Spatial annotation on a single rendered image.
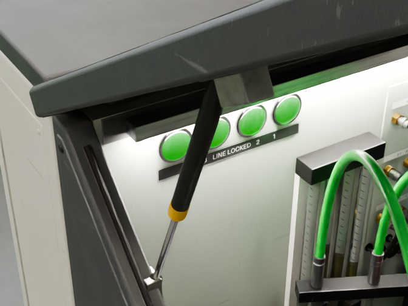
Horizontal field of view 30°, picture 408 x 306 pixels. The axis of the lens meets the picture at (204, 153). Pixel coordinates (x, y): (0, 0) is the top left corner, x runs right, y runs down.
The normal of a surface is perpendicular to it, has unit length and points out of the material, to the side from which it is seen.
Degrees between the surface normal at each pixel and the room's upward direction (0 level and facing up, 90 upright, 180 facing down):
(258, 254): 90
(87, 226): 90
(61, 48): 0
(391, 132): 90
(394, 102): 90
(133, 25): 0
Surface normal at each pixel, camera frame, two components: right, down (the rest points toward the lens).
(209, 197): 0.53, 0.46
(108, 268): -0.85, 0.29
